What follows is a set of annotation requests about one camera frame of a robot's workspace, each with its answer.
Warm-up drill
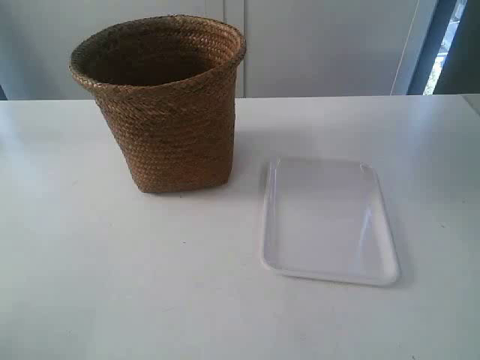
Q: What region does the brown woven wicker basket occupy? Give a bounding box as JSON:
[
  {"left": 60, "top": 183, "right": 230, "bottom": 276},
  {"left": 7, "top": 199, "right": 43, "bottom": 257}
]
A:
[{"left": 69, "top": 14, "right": 247, "bottom": 194}]

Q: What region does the white rectangular plastic tray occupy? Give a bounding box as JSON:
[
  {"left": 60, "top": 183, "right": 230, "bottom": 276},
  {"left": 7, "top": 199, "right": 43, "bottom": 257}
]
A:
[{"left": 261, "top": 157, "right": 401, "bottom": 287}]

